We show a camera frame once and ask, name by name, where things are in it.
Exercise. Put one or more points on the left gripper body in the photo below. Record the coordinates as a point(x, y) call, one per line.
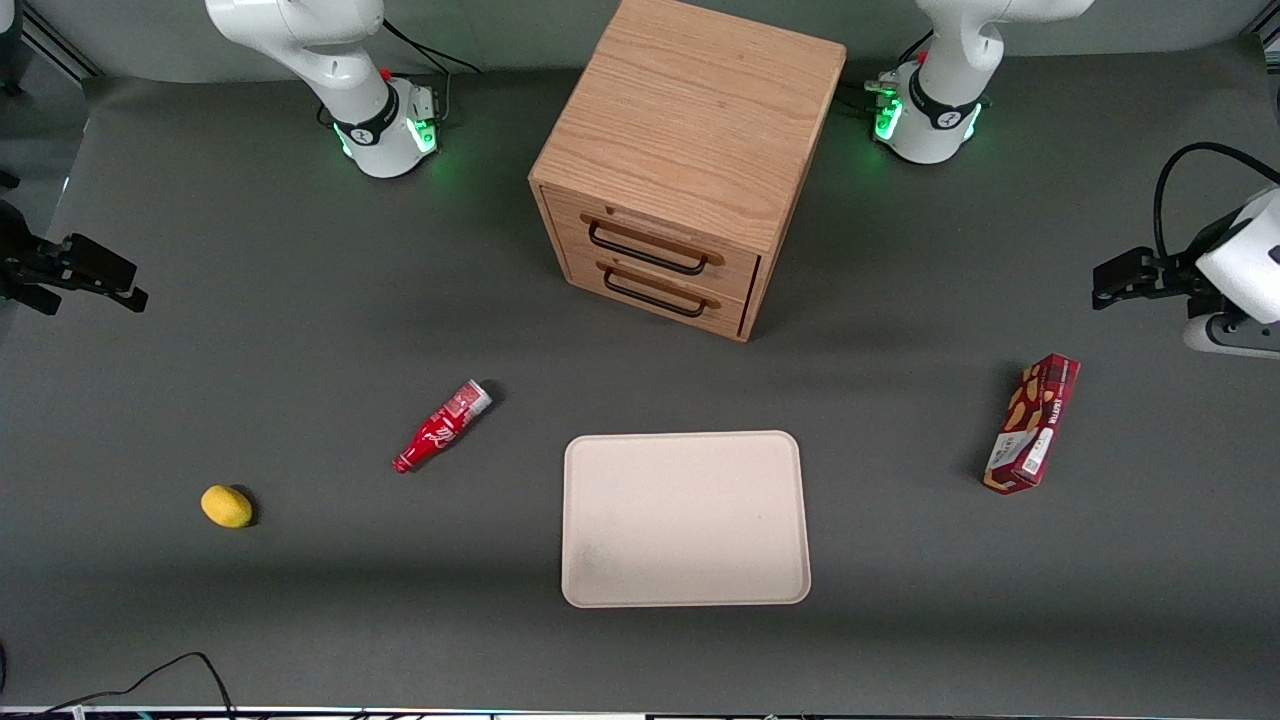
point(1172, 273)

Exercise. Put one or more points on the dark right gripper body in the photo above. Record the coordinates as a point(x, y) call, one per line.
point(22, 262)

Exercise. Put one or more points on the red cookie box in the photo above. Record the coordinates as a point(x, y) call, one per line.
point(1032, 425)

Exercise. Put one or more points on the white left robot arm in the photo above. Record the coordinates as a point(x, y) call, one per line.
point(940, 120)

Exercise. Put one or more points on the beige rectangular tray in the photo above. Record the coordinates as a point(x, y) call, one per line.
point(685, 520)

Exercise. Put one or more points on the yellow lemon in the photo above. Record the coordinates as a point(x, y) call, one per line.
point(226, 506)

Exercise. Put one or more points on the red cola bottle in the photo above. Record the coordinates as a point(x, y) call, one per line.
point(440, 428)

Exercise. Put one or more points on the wooden drawer front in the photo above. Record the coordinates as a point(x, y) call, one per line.
point(735, 270)
point(725, 312)

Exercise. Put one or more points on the wooden drawer cabinet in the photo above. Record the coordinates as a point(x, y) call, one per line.
point(690, 110)

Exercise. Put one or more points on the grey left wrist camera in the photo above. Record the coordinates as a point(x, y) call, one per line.
point(1235, 338)

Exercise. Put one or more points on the aluminium frame rail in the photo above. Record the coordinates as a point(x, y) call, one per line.
point(60, 45)

